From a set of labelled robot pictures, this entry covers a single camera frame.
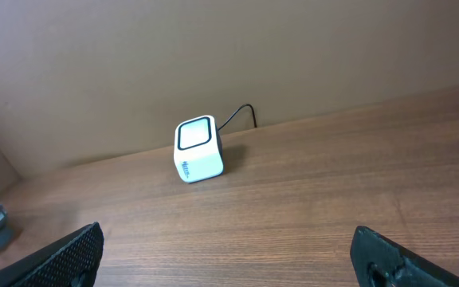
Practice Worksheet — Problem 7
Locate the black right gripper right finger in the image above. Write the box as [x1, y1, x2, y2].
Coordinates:
[350, 226, 459, 287]

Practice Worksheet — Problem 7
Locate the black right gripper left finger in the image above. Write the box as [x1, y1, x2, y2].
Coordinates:
[0, 222, 104, 287]

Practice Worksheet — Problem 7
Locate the white barcode scanner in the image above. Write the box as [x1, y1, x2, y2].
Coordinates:
[174, 115, 224, 183]

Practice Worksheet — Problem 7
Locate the black scanner cable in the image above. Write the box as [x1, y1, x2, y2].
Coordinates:
[217, 103, 258, 132]

